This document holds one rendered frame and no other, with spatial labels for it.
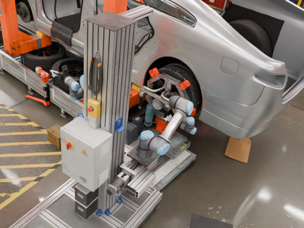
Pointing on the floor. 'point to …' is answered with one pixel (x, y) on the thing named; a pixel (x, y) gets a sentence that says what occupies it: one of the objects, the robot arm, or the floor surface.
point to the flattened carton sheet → (238, 149)
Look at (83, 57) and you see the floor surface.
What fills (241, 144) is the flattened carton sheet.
